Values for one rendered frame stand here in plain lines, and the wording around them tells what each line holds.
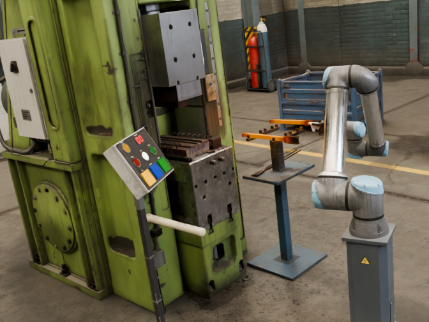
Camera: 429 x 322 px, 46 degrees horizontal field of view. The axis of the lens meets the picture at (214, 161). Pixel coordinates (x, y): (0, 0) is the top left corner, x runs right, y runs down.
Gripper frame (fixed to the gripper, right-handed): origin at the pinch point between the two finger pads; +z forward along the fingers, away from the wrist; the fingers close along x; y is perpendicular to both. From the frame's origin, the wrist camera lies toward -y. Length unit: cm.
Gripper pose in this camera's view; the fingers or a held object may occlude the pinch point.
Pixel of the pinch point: (310, 121)
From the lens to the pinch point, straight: 329.3
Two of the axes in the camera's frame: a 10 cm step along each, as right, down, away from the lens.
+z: -6.8, -1.2, 7.2
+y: 1.2, 9.5, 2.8
